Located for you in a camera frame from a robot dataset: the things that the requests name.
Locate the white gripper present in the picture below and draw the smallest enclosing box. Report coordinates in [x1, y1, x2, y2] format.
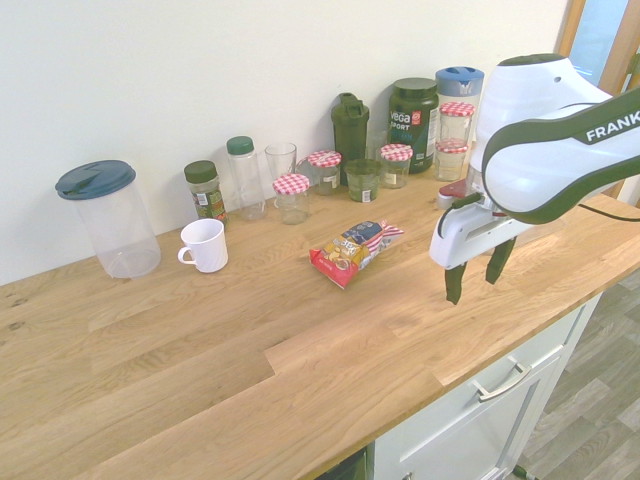
[428, 198, 527, 306]

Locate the red and blue chip bag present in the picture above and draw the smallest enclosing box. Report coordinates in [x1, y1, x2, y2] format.
[308, 218, 405, 291]

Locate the glass jar red checked lid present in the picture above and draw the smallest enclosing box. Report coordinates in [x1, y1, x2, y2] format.
[272, 173, 312, 226]
[433, 140, 470, 182]
[439, 101, 476, 146]
[298, 150, 343, 197]
[379, 143, 414, 190]

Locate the white cabinet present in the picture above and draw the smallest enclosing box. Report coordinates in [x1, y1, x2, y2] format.
[372, 292, 605, 480]

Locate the small green glass jar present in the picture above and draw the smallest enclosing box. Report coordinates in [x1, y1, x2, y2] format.
[343, 158, 383, 204]

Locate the dark green Vega protein tub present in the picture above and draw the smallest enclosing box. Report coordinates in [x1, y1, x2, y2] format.
[388, 77, 441, 175]

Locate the dark green shaker bottle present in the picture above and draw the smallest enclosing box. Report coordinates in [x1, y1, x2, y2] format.
[330, 92, 371, 187]

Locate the clear pitcher light blue lid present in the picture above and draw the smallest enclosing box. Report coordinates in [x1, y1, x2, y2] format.
[434, 66, 486, 146]

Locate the clear drinking glass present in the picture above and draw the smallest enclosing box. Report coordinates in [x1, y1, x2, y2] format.
[264, 142, 298, 187]

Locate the clear bottle green cap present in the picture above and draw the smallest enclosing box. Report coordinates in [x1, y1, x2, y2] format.
[225, 135, 267, 222]

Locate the white mug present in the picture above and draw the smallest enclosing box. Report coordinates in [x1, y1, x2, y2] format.
[177, 217, 230, 274]

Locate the spice jar dark green lid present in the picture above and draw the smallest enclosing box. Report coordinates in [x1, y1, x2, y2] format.
[183, 159, 229, 227]

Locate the large clear canister blue lid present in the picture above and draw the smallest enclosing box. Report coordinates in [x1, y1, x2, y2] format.
[54, 159, 163, 280]

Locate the silver drawer handle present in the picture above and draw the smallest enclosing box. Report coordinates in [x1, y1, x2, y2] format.
[471, 362, 533, 404]

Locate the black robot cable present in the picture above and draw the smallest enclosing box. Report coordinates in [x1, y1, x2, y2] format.
[578, 201, 640, 222]

